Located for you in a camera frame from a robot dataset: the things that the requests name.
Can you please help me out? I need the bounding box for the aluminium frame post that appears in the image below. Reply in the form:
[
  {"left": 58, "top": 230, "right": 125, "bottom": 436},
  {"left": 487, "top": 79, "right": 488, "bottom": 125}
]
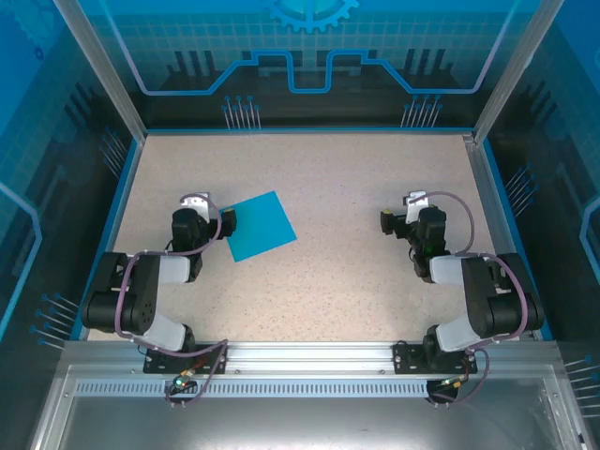
[
  {"left": 472, "top": 0, "right": 563, "bottom": 143},
  {"left": 52, "top": 0, "right": 147, "bottom": 142}
]

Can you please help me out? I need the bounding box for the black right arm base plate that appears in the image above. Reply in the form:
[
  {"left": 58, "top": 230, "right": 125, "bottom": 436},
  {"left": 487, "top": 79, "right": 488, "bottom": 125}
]
[{"left": 392, "top": 341, "right": 479, "bottom": 375}]

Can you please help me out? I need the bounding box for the sheet metal tray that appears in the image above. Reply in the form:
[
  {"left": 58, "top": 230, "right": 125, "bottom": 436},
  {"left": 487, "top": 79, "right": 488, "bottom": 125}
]
[{"left": 27, "top": 365, "right": 587, "bottom": 450}]

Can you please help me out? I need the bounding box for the cable connector with green light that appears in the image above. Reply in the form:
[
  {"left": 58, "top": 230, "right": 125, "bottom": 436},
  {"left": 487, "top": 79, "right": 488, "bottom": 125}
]
[
  {"left": 171, "top": 369, "right": 198, "bottom": 391},
  {"left": 438, "top": 373, "right": 471, "bottom": 391}
]

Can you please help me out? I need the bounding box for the aluminium side rail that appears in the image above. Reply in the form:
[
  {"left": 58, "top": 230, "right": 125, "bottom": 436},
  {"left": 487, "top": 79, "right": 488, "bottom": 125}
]
[{"left": 463, "top": 133, "right": 538, "bottom": 341}]

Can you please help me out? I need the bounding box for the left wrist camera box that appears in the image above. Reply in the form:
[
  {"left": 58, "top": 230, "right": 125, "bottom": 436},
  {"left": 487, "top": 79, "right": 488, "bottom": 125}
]
[{"left": 180, "top": 191, "right": 212, "bottom": 219}]

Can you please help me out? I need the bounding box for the aluminium mounting rail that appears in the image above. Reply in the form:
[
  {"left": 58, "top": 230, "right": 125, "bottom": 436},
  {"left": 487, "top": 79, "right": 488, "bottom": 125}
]
[{"left": 63, "top": 340, "right": 560, "bottom": 374}]

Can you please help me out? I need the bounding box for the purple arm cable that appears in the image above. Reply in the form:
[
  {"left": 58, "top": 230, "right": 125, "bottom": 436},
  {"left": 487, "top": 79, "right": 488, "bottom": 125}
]
[
  {"left": 114, "top": 192, "right": 231, "bottom": 410},
  {"left": 406, "top": 190, "right": 529, "bottom": 405}
]

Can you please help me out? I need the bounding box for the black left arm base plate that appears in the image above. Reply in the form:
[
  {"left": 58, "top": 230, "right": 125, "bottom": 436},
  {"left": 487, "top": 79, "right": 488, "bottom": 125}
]
[{"left": 142, "top": 343, "right": 230, "bottom": 375}]

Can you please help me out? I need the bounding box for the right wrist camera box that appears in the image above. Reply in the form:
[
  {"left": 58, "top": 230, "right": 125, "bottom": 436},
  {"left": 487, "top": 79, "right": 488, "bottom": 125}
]
[{"left": 405, "top": 190, "right": 430, "bottom": 224}]

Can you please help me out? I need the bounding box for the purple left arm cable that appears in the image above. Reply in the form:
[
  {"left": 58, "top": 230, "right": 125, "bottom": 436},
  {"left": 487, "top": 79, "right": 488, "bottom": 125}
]
[{"left": 114, "top": 192, "right": 231, "bottom": 410}]

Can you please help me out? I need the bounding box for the slotted metal cable duct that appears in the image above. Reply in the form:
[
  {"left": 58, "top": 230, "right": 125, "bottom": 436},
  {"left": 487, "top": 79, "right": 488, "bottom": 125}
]
[{"left": 73, "top": 380, "right": 470, "bottom": 398}]

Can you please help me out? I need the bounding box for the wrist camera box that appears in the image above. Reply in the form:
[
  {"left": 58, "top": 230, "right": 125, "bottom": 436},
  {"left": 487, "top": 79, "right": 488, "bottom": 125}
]
[
  {"left": 180, "top": 191, "right": 212, "bottom": 219},
  {"left": 405, "top": 190, "right": 430, "bottom": 224}
]

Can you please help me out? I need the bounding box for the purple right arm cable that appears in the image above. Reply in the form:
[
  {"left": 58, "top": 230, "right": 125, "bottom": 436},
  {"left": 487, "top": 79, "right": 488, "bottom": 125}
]
[{"left": 406, "top": 190, "right": 529, "bottom": 405}]

